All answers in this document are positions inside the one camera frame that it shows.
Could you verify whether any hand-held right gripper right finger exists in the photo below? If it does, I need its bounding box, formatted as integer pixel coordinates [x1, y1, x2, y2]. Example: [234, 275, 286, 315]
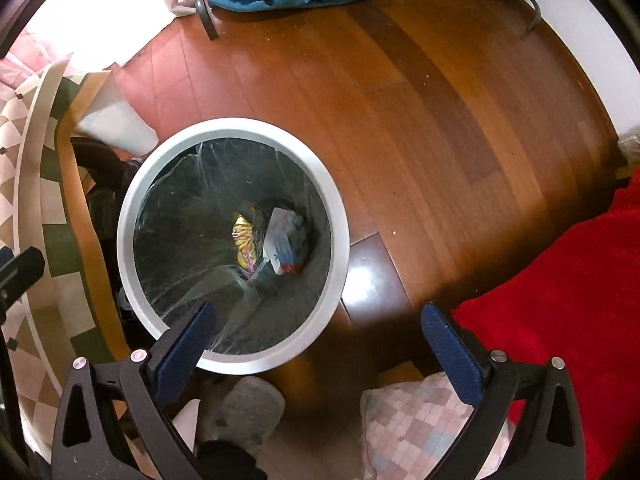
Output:
[421, 303, 587, 480]

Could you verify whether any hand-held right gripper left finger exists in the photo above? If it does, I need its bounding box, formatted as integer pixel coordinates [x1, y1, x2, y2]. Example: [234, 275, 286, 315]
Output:
[51, 301, 217, 480]

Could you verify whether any round white trash bin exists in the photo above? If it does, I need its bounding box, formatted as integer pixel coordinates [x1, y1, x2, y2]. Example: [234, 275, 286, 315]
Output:
[116, 117, 350, 375]

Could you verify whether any yellow snack wrapper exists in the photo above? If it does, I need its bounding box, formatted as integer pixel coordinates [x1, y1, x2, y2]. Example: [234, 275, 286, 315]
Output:
[231, 206, 265, 273]

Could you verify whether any white plastic wrapper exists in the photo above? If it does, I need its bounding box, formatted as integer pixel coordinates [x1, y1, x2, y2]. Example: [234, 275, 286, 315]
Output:
[262, 208, 307, 276]

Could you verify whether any patterned geometric rug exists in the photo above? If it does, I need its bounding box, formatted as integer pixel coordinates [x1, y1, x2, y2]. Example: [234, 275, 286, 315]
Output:
[0, 57, 132, 451]

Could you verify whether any checkered pink cushion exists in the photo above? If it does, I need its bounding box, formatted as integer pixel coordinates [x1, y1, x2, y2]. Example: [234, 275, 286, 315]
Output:
[360, 372, 516, 480]

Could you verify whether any grey slipper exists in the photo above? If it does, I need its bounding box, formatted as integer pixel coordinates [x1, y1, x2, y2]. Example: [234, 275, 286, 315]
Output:
[197, 376, 287, 456]

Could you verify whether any red fluffy blanket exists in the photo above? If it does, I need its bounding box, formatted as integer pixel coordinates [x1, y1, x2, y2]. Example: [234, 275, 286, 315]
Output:
[451, 172, 640, 480]

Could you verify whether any white pillow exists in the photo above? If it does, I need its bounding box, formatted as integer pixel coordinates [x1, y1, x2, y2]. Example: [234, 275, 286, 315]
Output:
[75, 102, 160, 156]

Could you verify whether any metal frame chair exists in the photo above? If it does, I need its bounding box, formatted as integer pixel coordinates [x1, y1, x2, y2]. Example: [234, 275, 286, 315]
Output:
[194, 0, 543, 41]

